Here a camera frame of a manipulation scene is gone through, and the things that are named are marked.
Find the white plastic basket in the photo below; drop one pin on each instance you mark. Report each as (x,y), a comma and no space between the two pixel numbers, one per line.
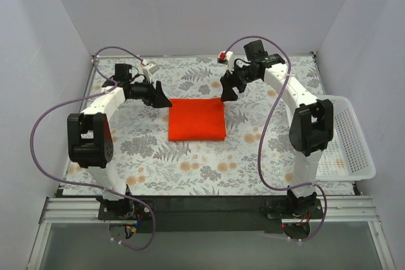
(347,157)

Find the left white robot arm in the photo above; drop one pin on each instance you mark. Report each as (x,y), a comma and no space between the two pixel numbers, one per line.
(90,142)

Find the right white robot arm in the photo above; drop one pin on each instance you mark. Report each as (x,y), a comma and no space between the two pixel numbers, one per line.
(311,128)

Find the orange t shirt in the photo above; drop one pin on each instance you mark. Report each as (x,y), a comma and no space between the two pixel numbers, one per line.
(197,120)

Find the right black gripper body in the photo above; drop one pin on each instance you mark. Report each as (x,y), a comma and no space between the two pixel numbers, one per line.
(231,80)

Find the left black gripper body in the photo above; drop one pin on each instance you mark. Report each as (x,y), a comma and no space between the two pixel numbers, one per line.
(155,93)

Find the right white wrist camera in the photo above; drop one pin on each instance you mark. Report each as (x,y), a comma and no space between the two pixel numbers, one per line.
(228,59)

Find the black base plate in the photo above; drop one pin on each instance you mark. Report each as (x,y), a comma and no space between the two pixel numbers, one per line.
(209,213)

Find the aluminium frame rail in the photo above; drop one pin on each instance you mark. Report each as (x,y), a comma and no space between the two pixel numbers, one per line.
(86,210)

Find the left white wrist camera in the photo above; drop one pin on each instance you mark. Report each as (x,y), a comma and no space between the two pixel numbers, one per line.
(149,70)

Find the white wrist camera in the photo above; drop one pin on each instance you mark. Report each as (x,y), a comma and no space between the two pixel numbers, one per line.
(228,59)
(149,70)

